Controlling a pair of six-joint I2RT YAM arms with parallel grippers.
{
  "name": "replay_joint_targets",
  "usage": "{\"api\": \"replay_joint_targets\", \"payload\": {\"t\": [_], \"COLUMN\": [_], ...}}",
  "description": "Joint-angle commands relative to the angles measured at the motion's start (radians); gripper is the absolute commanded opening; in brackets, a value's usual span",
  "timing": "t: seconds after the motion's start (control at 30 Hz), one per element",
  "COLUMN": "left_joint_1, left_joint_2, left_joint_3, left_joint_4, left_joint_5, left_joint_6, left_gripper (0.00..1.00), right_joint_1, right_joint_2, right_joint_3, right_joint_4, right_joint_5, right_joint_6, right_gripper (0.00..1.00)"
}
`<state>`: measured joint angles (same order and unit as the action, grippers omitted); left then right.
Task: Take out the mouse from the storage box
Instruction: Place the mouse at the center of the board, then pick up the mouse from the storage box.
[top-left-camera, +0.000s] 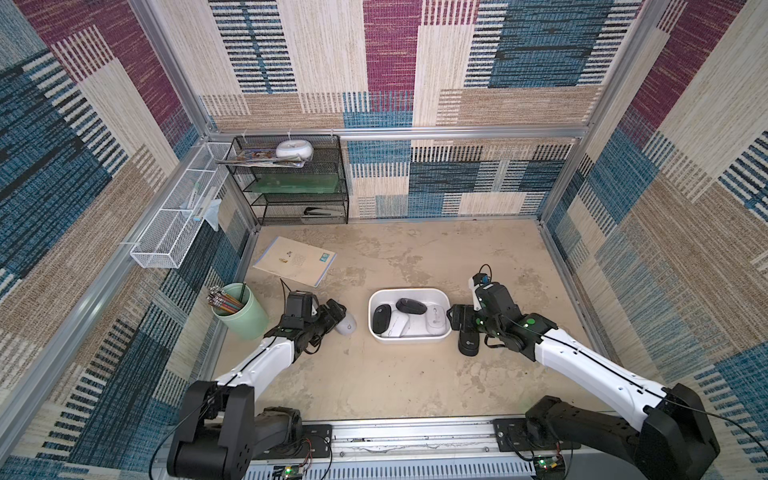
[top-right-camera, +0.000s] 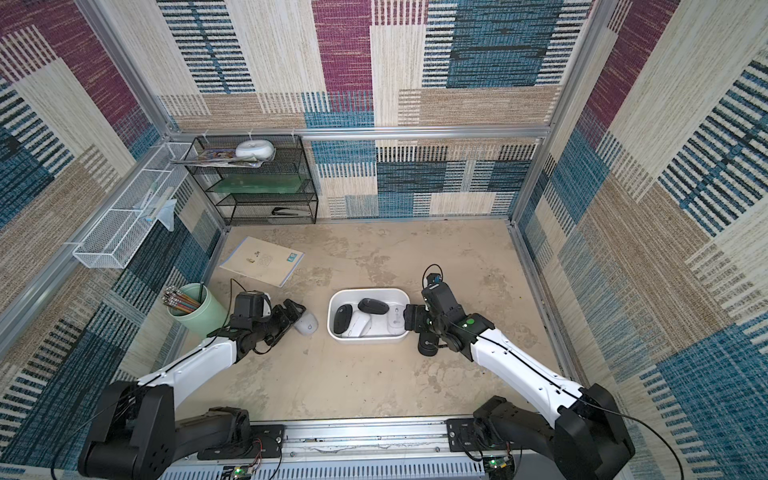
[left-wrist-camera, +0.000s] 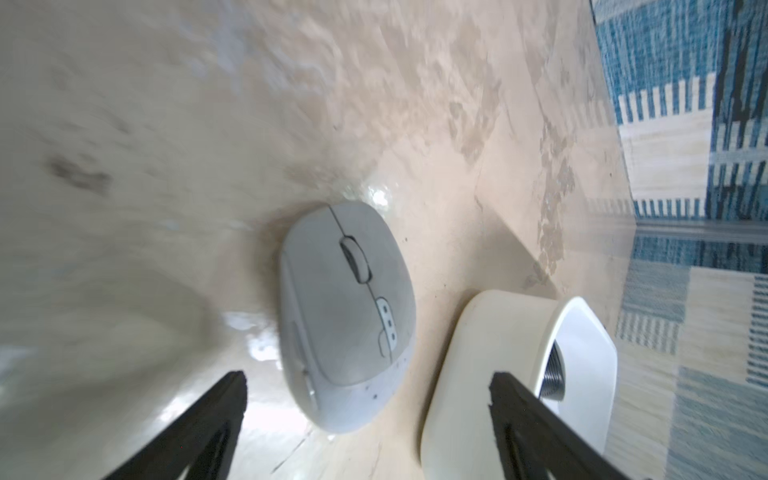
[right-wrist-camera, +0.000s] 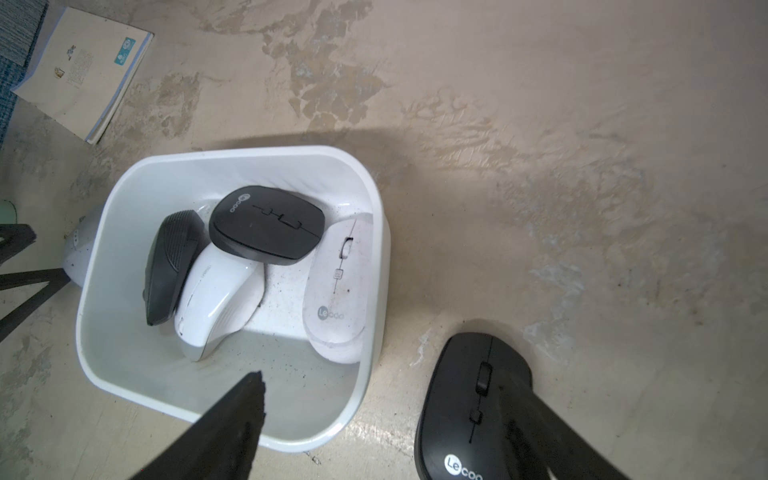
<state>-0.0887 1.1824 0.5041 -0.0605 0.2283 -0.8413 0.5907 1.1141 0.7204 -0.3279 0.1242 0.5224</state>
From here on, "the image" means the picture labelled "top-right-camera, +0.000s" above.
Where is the light grey mouse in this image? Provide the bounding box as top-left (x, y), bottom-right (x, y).
top-left (293, 310), bottom-right (319, 336)

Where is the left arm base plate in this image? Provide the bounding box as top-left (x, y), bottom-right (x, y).
top-left (197, 424), bottom-right (286, 461)

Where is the black wire shelf rack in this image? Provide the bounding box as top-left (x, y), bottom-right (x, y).
top-left (182, 134), bottom-right (319, 226)

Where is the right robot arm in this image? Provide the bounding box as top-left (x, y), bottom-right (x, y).
top-left (404, 274), bottom-right (635, 479)

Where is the beige booklet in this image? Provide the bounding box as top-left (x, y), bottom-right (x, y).
top-left (220, 237), bottom-right (304, 287)

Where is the coloured pencils bundle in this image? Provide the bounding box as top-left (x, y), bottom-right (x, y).
top-left (163, 287), bottom-right (201, 315)

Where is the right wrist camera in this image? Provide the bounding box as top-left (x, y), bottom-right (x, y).
top-left (426, 273), bottom-right (442, 288)

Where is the white mouse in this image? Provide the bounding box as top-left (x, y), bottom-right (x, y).
top-left (386, 305), bottom-right (406, 336)
top-left (345, 311), bottom-right (372, 338)

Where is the aluminium front rail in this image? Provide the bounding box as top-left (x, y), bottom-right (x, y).
top-left (101, 410), bottom-right (619, 480)

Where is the white wire wall basket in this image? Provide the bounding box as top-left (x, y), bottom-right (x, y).
top-left (73, 142), bottom-right (189, 269)

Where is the small black Lecoo mouse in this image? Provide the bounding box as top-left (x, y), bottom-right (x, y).
top-left (417, 332), bottom-right (439, 357)

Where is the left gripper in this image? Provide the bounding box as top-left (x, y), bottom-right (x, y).
top-left (251, 298), bottom-right (305, 345)

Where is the black ribbed mouse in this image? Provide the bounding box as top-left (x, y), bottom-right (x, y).
top-left (357, 298), bottom-right (390, 315)

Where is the white storage box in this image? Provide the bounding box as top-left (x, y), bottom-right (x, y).
top-left (326, 288), bottom-right (410, 345)

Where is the green pencil cup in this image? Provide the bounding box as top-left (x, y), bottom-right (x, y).
top-left (164, 283), bottom-right (228, 337)

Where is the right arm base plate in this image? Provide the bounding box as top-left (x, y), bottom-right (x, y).
top-left (444, 417), bottom-right (528, 453)

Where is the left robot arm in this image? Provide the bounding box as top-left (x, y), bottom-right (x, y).
top-left (77, 292), bottom-right (316, 479)

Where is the white round device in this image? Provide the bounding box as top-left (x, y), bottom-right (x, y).
top-left (235, 139), bottom-right (276, 161)

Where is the magazine on shelf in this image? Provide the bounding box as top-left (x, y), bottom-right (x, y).
top-left (171, 149), bottom-right (269, 168)

